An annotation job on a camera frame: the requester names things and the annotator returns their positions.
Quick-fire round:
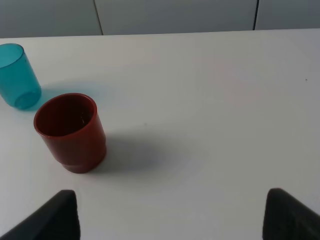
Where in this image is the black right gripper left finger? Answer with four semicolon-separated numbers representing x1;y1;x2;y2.
0;190;81;240

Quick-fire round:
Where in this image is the teal translucent plastic cup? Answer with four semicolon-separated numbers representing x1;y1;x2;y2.
0;43;42;110

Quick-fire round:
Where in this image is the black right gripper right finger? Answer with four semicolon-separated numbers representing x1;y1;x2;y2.
262;188;320;240

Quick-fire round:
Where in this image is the red plastic cup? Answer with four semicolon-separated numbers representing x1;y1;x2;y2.
33;93;107;174

